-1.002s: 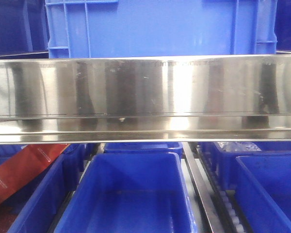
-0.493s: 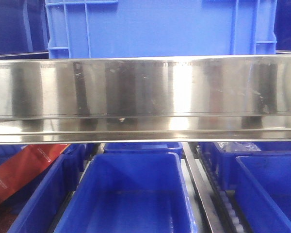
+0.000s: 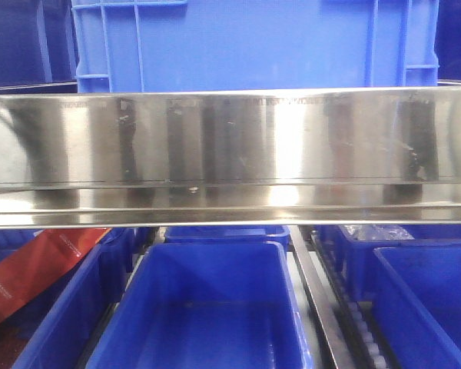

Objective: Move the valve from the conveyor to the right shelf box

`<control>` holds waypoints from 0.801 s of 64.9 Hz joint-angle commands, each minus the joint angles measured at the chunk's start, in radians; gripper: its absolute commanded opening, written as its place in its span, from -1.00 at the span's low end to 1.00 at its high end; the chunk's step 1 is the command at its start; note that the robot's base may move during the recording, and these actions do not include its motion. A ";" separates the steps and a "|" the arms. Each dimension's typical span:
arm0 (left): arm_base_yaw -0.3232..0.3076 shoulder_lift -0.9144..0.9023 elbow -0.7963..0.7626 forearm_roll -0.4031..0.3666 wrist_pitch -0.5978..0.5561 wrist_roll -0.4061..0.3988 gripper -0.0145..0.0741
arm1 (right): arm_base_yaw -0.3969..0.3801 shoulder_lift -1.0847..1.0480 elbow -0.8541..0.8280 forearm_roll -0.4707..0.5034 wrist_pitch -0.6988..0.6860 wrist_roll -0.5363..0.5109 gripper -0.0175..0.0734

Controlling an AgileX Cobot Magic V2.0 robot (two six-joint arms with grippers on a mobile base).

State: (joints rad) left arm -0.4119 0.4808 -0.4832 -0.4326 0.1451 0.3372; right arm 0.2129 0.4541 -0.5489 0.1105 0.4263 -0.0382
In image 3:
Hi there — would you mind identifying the stainless steel shelf beam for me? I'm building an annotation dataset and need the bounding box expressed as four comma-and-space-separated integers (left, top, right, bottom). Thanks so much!
0, 85, 461, 228

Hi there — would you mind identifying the blue crate upper shelf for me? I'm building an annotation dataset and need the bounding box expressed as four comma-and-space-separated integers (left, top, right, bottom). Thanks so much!
71, 0, 439, 92

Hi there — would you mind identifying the blue bin rear centre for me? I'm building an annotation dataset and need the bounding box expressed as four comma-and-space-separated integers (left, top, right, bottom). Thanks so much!
164, 224, 290, 250

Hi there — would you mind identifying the blue bin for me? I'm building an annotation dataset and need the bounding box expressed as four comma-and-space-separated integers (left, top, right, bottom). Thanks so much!
164, 224, 290, 250
373, 248, 461, 368
0, 228, 135, 368
87, 242, 313, 368
316, 224, 461, 301

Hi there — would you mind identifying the blue bin centre lower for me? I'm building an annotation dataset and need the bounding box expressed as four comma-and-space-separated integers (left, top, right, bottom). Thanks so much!
87, 242, 313, 368

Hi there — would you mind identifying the clear plastic bag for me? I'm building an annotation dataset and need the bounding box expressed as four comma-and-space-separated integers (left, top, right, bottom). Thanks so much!
344, 224, 414, 241

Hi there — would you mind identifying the blue bin rear right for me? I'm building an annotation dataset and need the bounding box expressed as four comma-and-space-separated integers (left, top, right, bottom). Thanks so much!
316, 224, 461, 301

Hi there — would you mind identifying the blue bin right lower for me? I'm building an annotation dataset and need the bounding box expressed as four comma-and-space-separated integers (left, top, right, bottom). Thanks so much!
373, 248, 461, 368

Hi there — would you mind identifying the blue bin left lower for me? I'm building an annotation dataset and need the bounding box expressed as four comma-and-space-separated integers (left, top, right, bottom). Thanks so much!
0, 228, 135, 368

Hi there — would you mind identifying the red package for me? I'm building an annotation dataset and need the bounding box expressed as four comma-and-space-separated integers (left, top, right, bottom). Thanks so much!
0, 228, 110, 323

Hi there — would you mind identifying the roller track rail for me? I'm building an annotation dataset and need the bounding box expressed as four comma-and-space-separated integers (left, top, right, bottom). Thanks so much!
287, 225, 399, 368

